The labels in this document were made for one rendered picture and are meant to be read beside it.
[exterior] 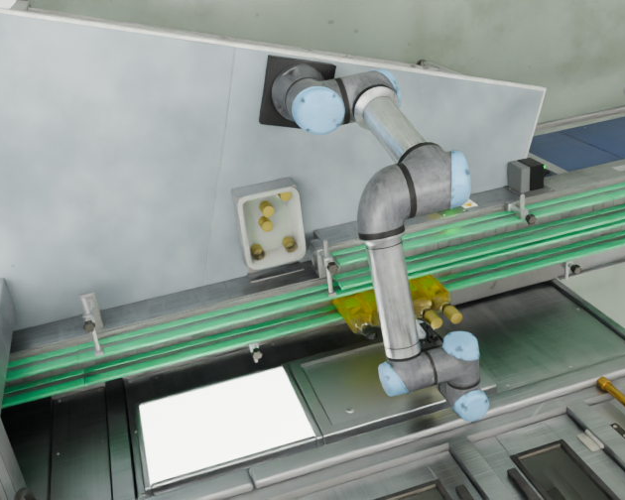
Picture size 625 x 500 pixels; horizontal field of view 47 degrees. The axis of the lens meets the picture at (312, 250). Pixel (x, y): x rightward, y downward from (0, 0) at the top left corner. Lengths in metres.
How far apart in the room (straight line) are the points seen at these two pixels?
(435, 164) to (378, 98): 0.33
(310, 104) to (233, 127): 0.31
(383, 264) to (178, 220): 0.76
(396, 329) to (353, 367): 0.51
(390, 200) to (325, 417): 0.65
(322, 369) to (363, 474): 0.38
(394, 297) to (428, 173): 0.26
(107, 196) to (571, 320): 1.37
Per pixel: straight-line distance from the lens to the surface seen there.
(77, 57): 1.91
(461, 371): 1.59
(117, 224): 2.03
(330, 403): 1.89
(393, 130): 1.63
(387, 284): 1.47
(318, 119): 1.76
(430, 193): 1.45
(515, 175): 2.31
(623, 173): 2.48
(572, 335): 2.19
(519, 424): 1.86
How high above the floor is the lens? 2.64
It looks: 61 degrees down
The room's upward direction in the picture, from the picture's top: 143 degrees clockwise
